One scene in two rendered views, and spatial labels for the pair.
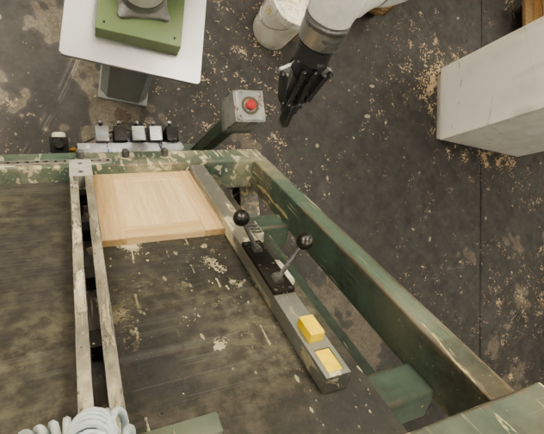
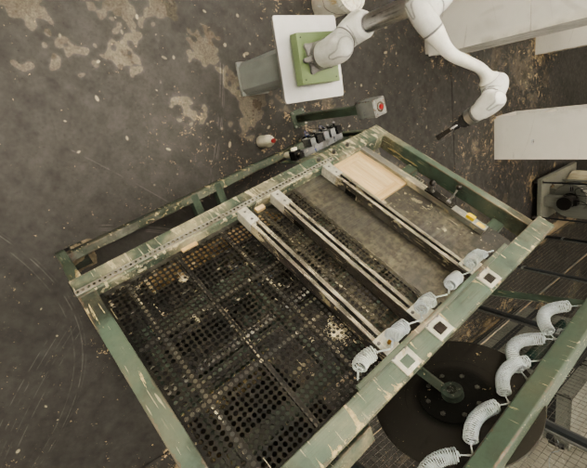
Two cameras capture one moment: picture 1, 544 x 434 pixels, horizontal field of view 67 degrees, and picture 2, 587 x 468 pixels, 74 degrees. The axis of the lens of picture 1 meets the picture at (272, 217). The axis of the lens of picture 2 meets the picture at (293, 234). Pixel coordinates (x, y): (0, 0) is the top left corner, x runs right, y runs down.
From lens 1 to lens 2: 184 cm
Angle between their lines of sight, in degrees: 25
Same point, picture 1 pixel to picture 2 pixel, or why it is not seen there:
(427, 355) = (502, 214)
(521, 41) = not seen: outside the picture
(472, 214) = (448, 102)
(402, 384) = (495, 225)
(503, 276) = (464, 137)
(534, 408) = (540, 223)
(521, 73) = (486, 11)
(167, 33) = (332, 74)
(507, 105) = (476, 34)
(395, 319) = (487, 204)
